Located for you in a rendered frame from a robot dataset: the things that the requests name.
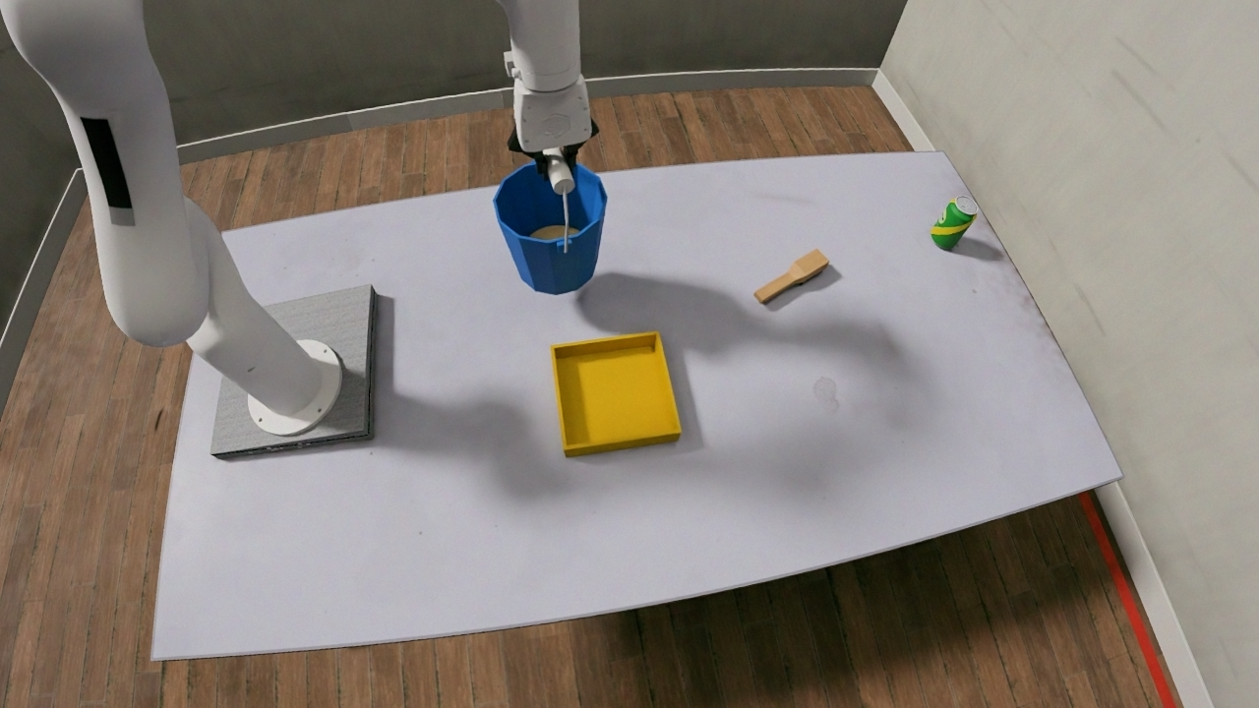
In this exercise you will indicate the wooden wire brush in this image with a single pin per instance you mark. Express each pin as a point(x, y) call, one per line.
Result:
point(800, 271)

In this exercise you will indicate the yellow square tray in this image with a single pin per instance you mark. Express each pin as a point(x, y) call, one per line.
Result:
point(614, 387)

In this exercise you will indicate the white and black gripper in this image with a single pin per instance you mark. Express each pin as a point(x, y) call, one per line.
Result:
point(551, 119)

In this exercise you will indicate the green and yellow drink can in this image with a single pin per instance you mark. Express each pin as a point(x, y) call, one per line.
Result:
point(954, 222)

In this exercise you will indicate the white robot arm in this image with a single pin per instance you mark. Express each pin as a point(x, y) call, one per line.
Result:
point(95, 57)

